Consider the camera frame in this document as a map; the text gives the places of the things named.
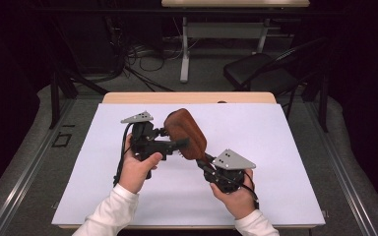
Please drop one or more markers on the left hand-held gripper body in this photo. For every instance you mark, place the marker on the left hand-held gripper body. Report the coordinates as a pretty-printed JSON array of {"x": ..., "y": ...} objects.
[{"x": 144, "y": 141}]

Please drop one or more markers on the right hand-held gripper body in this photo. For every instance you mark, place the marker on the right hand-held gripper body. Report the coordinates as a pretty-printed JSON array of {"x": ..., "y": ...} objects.
[{"x": 231, "y": 160}]

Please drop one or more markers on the wooden hairbrush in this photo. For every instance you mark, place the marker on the wooden hairbrush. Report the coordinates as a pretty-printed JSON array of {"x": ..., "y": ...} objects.
[{"x": 187, "y": 128}]

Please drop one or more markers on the person's left hand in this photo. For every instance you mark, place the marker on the person's left hand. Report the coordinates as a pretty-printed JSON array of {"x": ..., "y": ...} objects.
[{"x": 134, "y": 172}]

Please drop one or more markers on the person's right hand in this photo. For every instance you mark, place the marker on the person's right hand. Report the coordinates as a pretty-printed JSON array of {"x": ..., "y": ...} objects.
[{"x": 239, "y": 201}]

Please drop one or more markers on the wooden table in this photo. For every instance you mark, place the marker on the wooden table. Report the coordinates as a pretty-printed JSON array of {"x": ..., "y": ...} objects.
[{"x": 190, "y": 97}]

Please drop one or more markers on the white table mat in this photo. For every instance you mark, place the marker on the white table mat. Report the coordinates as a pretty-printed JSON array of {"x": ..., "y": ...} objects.
[{"x": 275, "y": 147}]

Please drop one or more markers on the black folding chair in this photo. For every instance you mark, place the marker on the black folding chair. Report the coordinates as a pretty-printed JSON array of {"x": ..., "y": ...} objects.
[{"x": 259, "y": 70}]

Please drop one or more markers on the black metal stand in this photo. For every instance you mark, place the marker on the black metal stand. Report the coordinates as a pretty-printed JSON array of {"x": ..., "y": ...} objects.
[
  {"x": 324, "y": 95},
  {"x": 55, "y": 98}
]

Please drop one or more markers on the white-legged desk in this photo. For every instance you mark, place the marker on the white-legged desk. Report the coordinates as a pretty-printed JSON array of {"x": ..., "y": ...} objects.
[{"x": 223, "y": 30}]

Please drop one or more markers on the metal floor rail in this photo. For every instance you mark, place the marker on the metal floor rail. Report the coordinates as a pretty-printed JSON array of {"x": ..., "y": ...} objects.
[
  {"x": 341, "y": 173},
  {"x": 29, "y": 167}
]

